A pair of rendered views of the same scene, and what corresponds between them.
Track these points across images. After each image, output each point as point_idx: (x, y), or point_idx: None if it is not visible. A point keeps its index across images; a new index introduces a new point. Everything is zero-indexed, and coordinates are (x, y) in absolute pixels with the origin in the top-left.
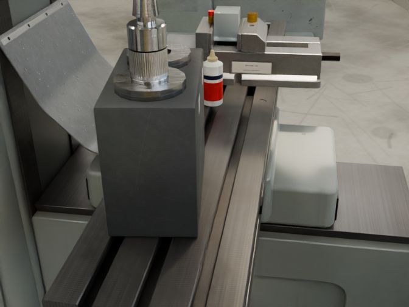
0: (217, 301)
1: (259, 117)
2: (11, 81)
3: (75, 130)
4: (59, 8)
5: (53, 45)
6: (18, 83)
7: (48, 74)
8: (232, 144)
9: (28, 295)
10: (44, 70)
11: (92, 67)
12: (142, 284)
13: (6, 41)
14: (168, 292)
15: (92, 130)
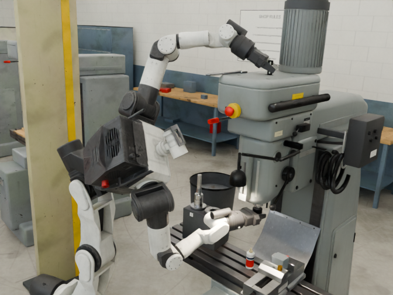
0: None
1: (228, 270)
2: None
3: (258, 244)
4: (310, 227)
5: (289, 229)
6: None
7: (276, 231)
8: (216, 258)
9: None
10: (275, 229)
11: (299, 251)
12: (177, 229)
13: (272, 212)
14: (171, 230)
15: (262, 251)
